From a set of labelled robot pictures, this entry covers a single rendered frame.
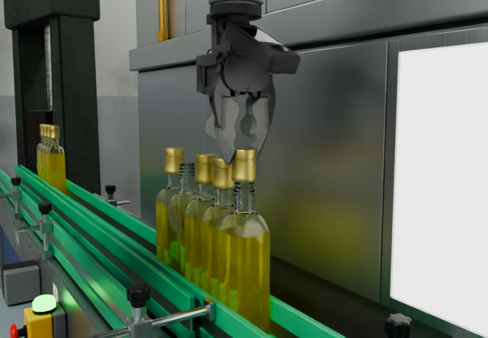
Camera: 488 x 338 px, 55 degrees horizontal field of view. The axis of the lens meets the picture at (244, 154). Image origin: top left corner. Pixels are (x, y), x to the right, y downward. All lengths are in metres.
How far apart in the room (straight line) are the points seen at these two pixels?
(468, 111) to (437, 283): 0.20
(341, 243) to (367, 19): 0.31
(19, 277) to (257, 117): 0.83
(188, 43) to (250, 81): 0.46
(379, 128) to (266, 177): 0.26
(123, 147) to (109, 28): 0.99
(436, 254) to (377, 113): 0.19
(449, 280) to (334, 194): 0.20
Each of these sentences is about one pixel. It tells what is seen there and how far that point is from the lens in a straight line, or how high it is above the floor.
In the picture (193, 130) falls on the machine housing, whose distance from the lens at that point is 1.11.
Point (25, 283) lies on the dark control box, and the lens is 1.32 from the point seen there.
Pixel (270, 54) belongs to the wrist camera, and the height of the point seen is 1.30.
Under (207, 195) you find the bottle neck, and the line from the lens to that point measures 0.75.
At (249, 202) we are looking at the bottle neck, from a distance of 0.65.
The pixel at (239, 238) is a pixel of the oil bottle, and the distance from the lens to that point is 0.64.
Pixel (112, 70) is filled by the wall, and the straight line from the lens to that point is 4.17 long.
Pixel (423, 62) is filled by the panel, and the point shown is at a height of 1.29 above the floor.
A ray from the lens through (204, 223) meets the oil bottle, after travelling 0.72.
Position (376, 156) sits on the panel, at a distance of 0.63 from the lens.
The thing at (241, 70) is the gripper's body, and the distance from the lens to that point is 0.63.
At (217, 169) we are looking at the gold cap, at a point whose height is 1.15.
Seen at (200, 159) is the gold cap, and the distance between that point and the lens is 0.74.
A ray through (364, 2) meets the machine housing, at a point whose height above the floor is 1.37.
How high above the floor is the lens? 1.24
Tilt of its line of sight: 6 degrees down
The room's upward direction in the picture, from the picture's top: straight up
